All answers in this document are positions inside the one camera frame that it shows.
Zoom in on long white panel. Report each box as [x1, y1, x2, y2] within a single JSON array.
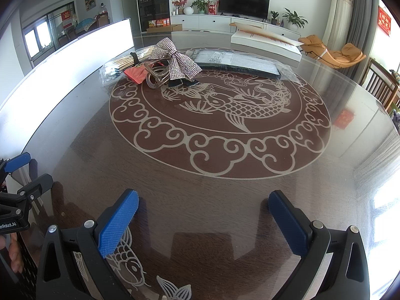
[[0, 18, 134, 122]]

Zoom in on white covered standing air conditioner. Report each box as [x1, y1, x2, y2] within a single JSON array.
[[322, 0, 355, 51]]

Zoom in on cotton swab pack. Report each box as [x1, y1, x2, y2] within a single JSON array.
[[100, 48, 157, 85]]

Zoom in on white television cabinet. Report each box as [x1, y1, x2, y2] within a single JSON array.
[[170, 14, 302, 38]]

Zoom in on leafy potted plant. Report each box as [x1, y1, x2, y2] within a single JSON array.
[[190, 0, 210, 15]]

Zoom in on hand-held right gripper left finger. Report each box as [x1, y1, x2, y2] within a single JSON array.
[[36, 188, 140, 300]]

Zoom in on black package in clear bag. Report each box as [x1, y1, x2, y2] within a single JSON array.
[[187, 47, 301, 83]]

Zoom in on red wall decoration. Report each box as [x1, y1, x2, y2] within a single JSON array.
[[377, 5, 392, 36]]

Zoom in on black perforated basket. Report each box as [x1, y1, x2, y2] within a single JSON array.
[[17, 240, 40, 300]]

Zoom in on red packet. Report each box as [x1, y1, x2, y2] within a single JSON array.
[[124, 65, 147, 85]]

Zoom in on white flat box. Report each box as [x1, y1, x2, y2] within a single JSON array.
[[230, 29, 302, 62]]

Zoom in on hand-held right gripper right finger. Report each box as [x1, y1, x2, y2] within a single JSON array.
[[268, 190, 371, 300]]

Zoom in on cardboard box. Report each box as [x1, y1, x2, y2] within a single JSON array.
[[146, 24, 183, 33]]

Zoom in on large green potted plant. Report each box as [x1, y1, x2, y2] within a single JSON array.
[[282, 8, 308, 32]]

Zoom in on black television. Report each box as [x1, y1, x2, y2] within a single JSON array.
[[218, 0, 271, 19]]

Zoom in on person's left hand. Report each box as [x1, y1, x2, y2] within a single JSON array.
[[0, 234, 25, 274]]

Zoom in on grey curtain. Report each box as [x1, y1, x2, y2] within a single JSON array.
[[345, 0, 380, 85]]

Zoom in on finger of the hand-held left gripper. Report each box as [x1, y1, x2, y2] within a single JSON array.
[[0, 152, 32, 179], [0, 174, 54, 214]]

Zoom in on blue cloth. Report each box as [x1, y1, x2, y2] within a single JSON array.
[[76, 19, 96, 32]]

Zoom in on red flowers in vase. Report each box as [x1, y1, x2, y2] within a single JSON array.
[[172, 0, 190, 15]]

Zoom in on orange lounge chair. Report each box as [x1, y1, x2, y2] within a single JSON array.
[[298, 35, 367, 69]]

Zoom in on silver rhinestone bow hair clip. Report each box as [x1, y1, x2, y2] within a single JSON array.
[[149, 37, 203, 80]]

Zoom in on wooden chair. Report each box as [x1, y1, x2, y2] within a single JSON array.
[[361, 58, 400, 113]]

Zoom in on red door sign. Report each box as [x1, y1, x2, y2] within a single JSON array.
[[61, 11, 76, 29]]

